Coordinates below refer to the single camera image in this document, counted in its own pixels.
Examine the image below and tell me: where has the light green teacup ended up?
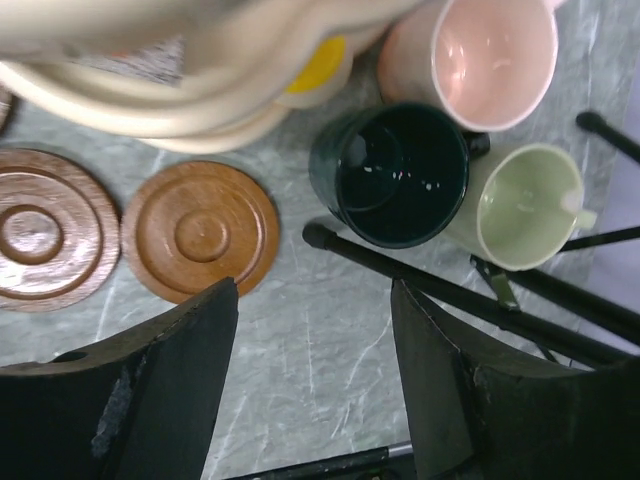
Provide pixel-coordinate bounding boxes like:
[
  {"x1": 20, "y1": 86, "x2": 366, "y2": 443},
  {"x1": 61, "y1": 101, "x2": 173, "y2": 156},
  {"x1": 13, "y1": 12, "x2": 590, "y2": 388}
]
[{"x1": 443, "y1": 143, "x2": 597, "y2": 271}]

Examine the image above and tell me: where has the black tripod stand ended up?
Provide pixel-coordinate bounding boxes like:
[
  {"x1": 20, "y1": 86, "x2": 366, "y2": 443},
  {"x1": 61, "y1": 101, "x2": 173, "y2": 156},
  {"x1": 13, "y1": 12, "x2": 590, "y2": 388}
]
[{"x1": 301, "y1": 110, "x2": 640, "y2": 369}]

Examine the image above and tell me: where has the yellow toy tart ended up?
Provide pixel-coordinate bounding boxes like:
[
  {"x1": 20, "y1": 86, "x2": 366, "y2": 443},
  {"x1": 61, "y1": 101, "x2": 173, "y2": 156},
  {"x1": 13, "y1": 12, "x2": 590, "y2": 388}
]
[{"x1": 276, "y1": 35, "x2": 353, "y2": 109}]

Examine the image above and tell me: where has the dark green teacup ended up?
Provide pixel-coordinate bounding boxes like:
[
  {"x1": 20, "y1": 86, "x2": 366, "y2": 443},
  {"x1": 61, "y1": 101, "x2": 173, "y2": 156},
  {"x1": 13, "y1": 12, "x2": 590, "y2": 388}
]
[{"x1": 309, "y1": 102, "x2": 491, "y2": 249}]

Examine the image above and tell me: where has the brown wooden coaster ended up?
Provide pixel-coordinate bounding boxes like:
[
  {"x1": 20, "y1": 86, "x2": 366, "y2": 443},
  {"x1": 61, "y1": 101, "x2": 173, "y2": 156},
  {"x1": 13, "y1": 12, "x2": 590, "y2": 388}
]
[
  {"x1": 121, "y1": 161, "x2": 280, "y2": 303},
  {"x1": 1, "y1": 148, "x2": 120, "y2": 312}
]

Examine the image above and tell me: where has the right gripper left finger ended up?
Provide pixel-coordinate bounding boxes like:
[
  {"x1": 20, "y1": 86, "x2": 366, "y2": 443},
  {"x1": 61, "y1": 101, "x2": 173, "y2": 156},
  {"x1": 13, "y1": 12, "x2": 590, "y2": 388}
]
[{"x1": 1, "y1": 278, "x2": 238, "y2": 479}]

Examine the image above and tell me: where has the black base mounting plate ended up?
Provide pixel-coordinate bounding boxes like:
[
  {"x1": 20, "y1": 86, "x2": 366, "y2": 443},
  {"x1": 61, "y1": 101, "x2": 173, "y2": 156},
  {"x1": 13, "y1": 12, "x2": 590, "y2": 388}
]
[{"x1": 233, "y1": 441, "x2": 417, "y2": 480}]

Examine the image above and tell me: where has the cream three-tier cake stand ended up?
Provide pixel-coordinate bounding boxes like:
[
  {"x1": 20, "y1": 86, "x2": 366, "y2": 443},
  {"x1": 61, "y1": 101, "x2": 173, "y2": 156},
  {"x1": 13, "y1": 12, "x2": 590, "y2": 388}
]
[{"x1": 1, "y1": 1, "x2": 415, "y2": 153}]

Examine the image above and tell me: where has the pink teacup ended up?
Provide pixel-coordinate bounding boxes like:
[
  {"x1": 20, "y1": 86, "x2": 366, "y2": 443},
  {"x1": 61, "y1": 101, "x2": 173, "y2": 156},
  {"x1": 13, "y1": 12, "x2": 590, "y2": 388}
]
[{"x1": 377, "y1": 0, "x2": 560, "y2": 132}]

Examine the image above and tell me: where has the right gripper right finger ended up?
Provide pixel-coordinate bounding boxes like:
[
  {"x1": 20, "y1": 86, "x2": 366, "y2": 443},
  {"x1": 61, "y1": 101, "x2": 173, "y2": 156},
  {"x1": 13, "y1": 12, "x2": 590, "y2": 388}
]
[{"x1": 391, "y1": 280, "x2": 639, "y2": 479}]

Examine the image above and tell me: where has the white toy cake slice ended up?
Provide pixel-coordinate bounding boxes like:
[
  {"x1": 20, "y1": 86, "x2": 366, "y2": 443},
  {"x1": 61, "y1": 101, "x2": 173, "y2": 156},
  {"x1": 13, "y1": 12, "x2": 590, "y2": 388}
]
[{"x1": 68, "y1": 36, "x2": 185, "y2": 86}]

